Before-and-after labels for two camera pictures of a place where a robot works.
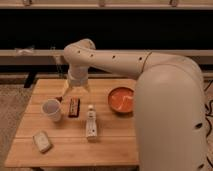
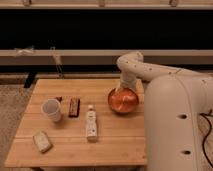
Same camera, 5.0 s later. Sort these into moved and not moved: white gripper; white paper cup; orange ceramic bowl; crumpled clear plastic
Moved: white gripper
Not moved: white paper cup; orange ceramic bowl; crumpled clear plastic
